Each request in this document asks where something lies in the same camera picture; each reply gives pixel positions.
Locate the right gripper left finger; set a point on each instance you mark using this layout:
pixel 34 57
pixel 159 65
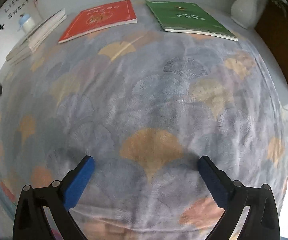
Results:
pixel 60 196

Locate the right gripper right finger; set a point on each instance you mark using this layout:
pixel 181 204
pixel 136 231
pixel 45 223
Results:
pixel 232 196

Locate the grey lady mythology book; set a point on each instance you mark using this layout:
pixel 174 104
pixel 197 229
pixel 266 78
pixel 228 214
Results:
pixel 34 38

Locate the red puppet adventure book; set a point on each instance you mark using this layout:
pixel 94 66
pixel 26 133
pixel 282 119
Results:
pixel 99 18

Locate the green fables book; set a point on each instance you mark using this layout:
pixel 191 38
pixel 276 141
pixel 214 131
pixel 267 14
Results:
pixel 189 18

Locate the white cup blue lid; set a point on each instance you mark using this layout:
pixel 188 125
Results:
pixel 26 23

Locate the patterned ginkgo tablecloth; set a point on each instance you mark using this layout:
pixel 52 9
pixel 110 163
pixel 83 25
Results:
pixel 145 104

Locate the white ceramic vase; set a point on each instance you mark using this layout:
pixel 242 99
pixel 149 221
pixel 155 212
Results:
pixel 246 13

